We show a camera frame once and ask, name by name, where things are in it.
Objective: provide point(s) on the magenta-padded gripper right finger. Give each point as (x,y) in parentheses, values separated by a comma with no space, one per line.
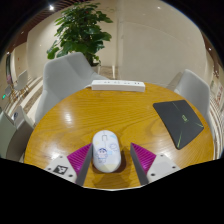
(146,160)

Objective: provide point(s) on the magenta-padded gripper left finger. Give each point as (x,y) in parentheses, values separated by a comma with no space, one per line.
(78,159)

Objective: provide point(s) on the white cartoon-print computer mouse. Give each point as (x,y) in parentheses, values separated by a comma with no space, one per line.
(106,153)

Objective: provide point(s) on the black mouse pad green lines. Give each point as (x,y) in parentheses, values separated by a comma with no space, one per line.
(180,121)

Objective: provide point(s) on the white power strip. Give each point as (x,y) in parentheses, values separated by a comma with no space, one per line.
(118,85)

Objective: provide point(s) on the grey upholstered chair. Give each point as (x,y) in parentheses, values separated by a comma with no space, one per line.
(193,90)
(65,78)

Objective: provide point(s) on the small white chair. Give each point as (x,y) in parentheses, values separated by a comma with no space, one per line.
(22,80)

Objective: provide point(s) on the green potted plant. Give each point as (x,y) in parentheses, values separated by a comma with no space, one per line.
(80,30)

